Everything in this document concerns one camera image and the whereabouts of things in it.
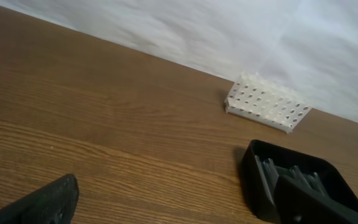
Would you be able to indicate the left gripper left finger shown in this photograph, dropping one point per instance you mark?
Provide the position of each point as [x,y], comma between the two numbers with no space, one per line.
[42,208]

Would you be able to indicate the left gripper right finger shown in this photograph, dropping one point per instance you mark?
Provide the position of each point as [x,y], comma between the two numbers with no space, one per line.
[306,208]

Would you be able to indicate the clear test tube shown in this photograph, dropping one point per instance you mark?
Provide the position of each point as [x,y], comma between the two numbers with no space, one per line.
[320,185]
[300,177]
[261,177]
[271,171]

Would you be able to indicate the black tray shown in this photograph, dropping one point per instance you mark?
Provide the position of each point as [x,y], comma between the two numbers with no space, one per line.
[337,174]

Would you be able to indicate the white test tube rack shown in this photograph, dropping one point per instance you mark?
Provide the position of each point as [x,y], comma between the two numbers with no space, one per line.
[266,105]

